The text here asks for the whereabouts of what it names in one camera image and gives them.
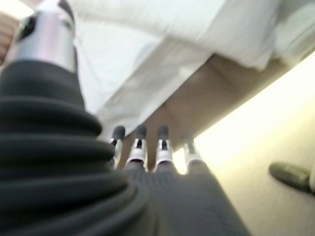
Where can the white duvet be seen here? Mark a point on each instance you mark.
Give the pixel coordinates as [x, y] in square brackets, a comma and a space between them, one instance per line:
[152, 49]

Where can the white bed sheet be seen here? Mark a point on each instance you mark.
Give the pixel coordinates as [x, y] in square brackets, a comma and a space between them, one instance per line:
[297, 32]

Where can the beige bedspread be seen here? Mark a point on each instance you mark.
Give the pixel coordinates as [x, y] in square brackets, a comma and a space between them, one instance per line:
[6, 39]

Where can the brown upholstered bed frame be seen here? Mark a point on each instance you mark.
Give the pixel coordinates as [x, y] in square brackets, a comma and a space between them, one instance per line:
[216, 98]

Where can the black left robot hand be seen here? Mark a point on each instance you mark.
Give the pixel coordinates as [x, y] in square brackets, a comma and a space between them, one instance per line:
[73, 186]

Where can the silver left robot leg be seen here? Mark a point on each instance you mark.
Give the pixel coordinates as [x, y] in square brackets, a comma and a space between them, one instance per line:
[290, 175]

